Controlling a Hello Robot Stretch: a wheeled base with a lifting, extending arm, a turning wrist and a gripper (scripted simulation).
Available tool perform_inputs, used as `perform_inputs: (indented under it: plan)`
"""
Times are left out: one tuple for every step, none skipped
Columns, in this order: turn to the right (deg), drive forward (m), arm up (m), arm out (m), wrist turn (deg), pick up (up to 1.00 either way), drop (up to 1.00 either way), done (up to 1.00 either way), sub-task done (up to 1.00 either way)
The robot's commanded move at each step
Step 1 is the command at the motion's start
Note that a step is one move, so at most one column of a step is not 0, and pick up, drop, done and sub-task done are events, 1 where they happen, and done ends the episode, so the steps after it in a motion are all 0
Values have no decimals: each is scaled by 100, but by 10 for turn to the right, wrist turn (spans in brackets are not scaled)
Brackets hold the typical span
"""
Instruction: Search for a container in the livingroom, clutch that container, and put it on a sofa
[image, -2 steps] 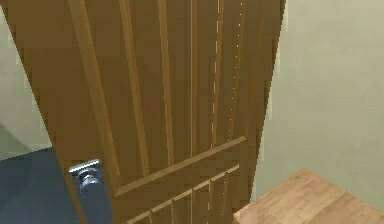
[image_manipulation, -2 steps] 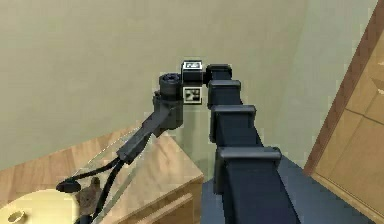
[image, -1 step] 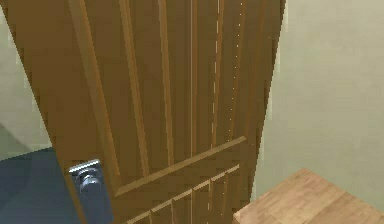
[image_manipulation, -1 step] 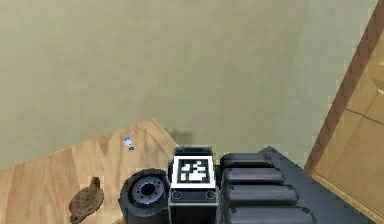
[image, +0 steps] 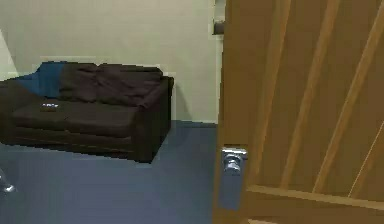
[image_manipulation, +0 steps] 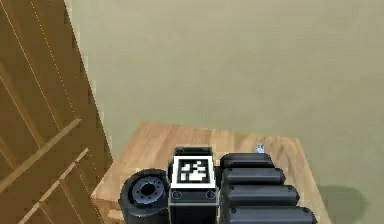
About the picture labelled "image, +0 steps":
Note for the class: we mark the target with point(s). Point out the dark brown sofa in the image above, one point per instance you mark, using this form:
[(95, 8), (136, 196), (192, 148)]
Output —
[(100, 116)]

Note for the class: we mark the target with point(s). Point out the silver door knob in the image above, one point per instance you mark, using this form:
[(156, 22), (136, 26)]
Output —
[(232, 161)]

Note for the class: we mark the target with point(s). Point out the brown wooden door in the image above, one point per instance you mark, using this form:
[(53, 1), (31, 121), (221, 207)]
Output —
[(300, 100)]

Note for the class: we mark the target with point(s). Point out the black remote control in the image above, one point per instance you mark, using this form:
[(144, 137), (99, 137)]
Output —
[(49, 106)]

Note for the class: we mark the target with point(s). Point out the blue cloth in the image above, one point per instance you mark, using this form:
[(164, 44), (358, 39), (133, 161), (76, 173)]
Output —
[(46, 80)]

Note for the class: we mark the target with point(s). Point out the dark wall fixture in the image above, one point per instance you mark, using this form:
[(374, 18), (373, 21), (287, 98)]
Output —
[(218, 26)]

